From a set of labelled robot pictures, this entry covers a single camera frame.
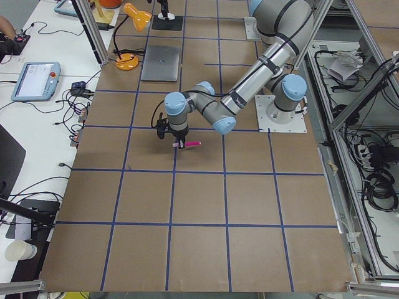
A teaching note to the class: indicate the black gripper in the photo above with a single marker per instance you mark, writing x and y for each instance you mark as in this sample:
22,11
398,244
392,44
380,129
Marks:
179,134
164,5

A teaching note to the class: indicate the pink pen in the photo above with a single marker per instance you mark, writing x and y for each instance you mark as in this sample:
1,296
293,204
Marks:
188,144

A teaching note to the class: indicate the white computer mouse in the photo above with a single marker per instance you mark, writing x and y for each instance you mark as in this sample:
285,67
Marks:
169,16

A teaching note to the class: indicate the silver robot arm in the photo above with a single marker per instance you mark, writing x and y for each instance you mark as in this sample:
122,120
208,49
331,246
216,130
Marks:
285,27

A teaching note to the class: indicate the black mousepad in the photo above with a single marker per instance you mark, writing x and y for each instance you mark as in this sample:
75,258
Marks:
167,25

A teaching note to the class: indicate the silver closed laptop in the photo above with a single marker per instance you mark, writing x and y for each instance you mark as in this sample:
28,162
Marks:
161,64

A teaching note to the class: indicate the orange cylindrical container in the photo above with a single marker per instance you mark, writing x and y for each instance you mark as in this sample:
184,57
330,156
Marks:
110,4

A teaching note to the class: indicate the wooden stand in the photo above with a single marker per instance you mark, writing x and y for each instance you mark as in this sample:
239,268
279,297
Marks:
102,15

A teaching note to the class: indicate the orange desk lamp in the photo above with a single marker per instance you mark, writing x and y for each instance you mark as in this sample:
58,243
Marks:
129,49

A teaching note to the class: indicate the black power adapter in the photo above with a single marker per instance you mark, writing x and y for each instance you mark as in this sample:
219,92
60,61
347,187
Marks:
104,26

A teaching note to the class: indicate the blue teach pendant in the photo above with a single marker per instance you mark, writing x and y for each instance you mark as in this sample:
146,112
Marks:
65,7
37,82

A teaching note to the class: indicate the white paper cup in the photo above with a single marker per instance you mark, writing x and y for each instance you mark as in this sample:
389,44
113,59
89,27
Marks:
20,250

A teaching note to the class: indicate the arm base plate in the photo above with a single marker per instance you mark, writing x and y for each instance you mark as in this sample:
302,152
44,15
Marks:
251,31
272,120

